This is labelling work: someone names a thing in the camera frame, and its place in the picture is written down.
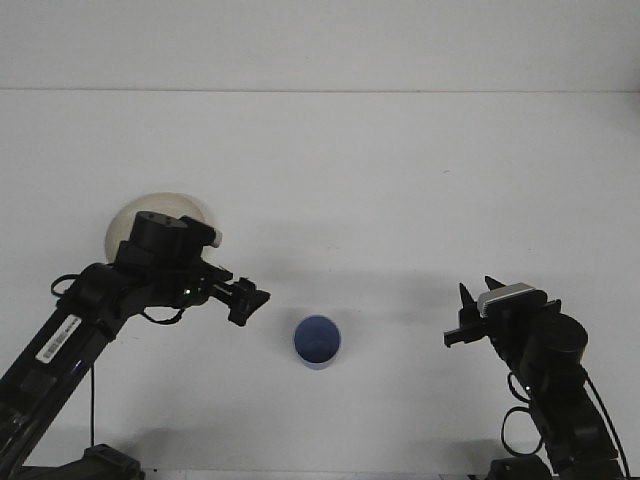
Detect pale round plate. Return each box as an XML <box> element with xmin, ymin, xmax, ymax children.
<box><xmin>105</xmin><ymin>192</ymin><xmax>220</xmax><ymax>264</ymax></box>

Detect pale blue cup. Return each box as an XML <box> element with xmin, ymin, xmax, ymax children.
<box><xmin>292</xmin><ymin>314</ymin><xmax>343</xmax><ymax>372</ymax></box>

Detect black arm wrist cable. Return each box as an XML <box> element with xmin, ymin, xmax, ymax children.
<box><xmin>49</xmin><ymin>272</ymin><xmax>187</xmax><ymax>325</ymax></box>
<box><xmin>501</xmin><ymin>373</ymin><xmax>547</xmax><ymax>457</ymax></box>

